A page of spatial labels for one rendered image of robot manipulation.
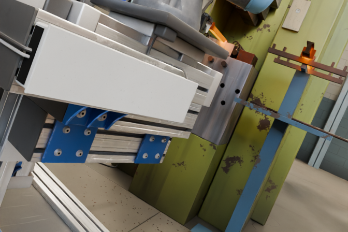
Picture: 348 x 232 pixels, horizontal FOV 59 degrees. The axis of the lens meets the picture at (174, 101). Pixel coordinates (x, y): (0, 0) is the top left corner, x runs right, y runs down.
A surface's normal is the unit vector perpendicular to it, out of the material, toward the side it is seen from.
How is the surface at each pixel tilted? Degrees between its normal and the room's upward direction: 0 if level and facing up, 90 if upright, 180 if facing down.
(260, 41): 90
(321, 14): 90
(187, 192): 90
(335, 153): 90
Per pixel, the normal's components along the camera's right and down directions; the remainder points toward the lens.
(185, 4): 0.51, -0.04
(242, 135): -0.39, -0.07
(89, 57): 0.72, 0.35
